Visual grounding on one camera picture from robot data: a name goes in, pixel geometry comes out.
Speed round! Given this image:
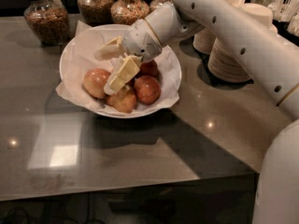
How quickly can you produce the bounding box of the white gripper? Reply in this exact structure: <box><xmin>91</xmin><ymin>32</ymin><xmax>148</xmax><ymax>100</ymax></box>
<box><xmin>94</xmin><ymin>20</ymin><xmax>163</xmax><ymax>95</ymax></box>

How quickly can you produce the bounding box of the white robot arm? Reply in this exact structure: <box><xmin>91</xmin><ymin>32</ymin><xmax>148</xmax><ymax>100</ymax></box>
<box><xmin>95</xmin><ymin>0</ymin><xmax>299</xmax><ymax>224</ymax></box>

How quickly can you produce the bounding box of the red apple back right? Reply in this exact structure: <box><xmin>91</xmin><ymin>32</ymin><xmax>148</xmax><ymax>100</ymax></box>
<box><xmin>137</xmin><ymin>61</ymin><xmax>158</xmax><ymax>77</ymax></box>

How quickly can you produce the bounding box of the red apple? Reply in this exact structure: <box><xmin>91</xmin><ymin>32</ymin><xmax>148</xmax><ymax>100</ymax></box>
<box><xmin>137</xmin><ymin>61</ymin><xmax>158</xmax><ymax>77</ymax></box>
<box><xmin>83</xmin><ymin>68</ymin><xmax>110</xmax><ymax>99</ymax></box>

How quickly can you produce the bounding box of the dark apple back middle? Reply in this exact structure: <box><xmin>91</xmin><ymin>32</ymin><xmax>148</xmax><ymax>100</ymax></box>
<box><xmin>127</xmin><ymin>78</ymin><xmax>135</xmax><ymax>87</ymax></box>

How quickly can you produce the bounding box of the white bowl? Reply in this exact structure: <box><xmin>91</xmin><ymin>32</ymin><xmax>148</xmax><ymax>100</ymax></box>
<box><xmin>59</xmin><ymin>23</ymin><xmax>182</xmax><ymax>119</ymax></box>

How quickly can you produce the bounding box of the red apple back left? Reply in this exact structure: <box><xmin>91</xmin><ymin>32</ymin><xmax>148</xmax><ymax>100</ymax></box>
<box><xmin>83</xmin><ymin>68</ymin><xmax>110</xmax><ymax>99</ymax></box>

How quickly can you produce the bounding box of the orange-red apple front right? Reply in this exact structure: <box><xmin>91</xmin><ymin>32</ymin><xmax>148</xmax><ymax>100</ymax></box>
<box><xmin>134</xmin><ymin>76</ymin><xmax>162</xmax><ymax>105</ymax></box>

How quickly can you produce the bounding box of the yellow-red apple with sticker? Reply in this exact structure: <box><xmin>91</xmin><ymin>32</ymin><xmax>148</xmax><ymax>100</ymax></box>
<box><xmin>107</xmin><ymin>85</ymin><xmax>136</xmax><ymax>113</ymax></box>

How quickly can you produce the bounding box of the paper bowl stack back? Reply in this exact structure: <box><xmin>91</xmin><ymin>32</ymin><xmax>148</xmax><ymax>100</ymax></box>
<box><xmin>193</xmin><ymin>0</ymin><xmax>245</xmax><ymax>55</ymax></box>

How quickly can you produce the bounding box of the paper bowl stack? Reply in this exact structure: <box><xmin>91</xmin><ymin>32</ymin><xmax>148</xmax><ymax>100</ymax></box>
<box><xmin>193</xmin><ymin>0</ymin><xmax>245</xmax><ymax>55</ymax></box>
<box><xmin>207</xmin><ymin>3</ymin><xmax>278</xmax><ymax>83</ymax></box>

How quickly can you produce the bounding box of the paper bowl stack front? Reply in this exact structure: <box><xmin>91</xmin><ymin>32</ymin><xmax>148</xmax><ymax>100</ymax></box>
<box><xmin>207</xmin><ymin>3</ymin><xmax>278</xmax><ymax>83</ymax></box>

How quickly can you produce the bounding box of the glass cereal jar far left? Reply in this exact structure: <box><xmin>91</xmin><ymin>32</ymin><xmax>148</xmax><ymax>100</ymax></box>
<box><xmin>24</xmin><ymin>0</ymin><xmax>70</xmax><ymax>46</ymax></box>

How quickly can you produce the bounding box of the white stir sticks bundle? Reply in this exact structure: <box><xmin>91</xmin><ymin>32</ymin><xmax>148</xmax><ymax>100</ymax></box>
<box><xmin>274</xmin><ymin>0</ymin><xmax>299</xmax><ymax>22</ymax></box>

